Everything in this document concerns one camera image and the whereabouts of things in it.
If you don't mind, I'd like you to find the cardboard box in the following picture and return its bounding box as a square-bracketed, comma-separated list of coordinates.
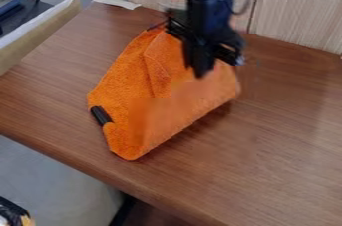
[0, 0, 85, 76]

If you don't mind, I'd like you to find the white paper strip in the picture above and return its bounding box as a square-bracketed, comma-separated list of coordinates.
[90, 0, 143, 11]

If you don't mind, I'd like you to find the black and orange tool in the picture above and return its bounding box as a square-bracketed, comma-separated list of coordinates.
[0, 195, 38, 226]

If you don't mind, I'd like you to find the orange cloth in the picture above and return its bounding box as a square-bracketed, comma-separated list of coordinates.
[85, 25, 244, 162]

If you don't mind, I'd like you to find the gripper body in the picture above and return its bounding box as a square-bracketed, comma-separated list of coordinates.
[164, 9, 248, 68]

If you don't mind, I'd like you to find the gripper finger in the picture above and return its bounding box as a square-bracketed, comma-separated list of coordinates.
[189, 48, 220, 80]

